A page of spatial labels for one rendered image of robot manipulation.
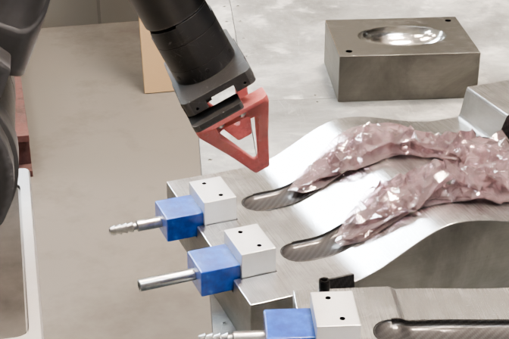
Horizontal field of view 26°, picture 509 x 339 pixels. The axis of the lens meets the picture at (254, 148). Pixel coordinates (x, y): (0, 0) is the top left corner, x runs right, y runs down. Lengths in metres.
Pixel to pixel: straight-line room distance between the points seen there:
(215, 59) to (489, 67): 0.85
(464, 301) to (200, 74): 0.31
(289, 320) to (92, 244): 1.88
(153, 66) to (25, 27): 3.15
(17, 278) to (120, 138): 2.57
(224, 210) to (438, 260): 0.23
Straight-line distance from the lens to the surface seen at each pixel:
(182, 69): 0.93
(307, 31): 1.83
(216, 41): 0.93
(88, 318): 2.52
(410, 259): 1.08
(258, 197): 1.21
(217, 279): 1.06
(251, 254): 1.05
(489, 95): 1.34
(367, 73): 1.56
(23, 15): 0.44
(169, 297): 2.57
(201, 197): 1.15
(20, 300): 0.72
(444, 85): 1.59
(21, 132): 3.09
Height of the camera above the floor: 1.44
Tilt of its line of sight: 27 degrees down
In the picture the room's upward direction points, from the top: straight up
